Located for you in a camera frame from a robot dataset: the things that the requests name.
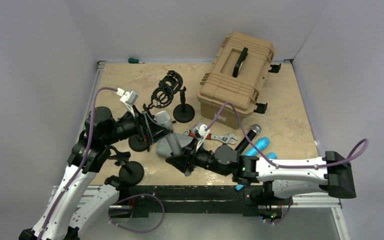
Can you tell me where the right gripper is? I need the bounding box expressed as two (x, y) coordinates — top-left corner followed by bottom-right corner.
(166, 135), (229, 177)

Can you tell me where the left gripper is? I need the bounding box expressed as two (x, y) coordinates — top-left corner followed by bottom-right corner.
(102, 104), (172, 146)

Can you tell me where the black mic stand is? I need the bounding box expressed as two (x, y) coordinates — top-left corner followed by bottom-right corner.
(108, 145), (145, 186)
(128, 135), (148, 152)

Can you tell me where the black round-base shock mount stand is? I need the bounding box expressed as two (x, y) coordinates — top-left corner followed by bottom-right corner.
(163, 70), (195, 123)

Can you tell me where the black tripod shock mount stand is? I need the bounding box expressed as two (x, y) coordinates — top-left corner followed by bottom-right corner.
(142, 80), (177, 114)

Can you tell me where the blue microphone with pink band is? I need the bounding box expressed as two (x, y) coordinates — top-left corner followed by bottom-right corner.
(235, 152), (278, 192)

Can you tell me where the black microphone silver grille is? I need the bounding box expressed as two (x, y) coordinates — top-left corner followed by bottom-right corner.
(234, 124), (262, 154)

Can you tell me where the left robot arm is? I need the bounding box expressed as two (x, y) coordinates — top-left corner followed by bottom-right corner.
(19, 106), (173, 240)

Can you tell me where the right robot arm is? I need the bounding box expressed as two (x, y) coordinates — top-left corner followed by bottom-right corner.
(165, 145), (357, 204)

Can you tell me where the grey plastic case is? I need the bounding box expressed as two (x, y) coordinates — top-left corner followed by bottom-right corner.
(156, 133), (193, 159)

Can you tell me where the tan plastic tool case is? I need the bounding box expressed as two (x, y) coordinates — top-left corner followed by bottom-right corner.
(197, 31), (281, 129)

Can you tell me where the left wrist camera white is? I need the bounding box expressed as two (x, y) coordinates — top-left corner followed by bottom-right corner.
(116, 88), (139, 117)

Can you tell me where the red-handled adjustable wrench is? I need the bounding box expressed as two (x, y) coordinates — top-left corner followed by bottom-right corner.
(183, 130), (238, 145)

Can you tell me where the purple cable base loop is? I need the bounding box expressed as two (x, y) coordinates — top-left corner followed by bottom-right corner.
(108, 193), (165, 233)

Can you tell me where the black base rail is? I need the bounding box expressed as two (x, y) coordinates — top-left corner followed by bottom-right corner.
(109, 185), (293, 221)

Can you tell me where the green-handled screwdriver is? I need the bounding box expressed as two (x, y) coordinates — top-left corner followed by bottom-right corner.
(127, 57), (144, 64)

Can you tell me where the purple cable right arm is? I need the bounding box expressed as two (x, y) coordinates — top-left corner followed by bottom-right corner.
(205, 101), (369, 169)

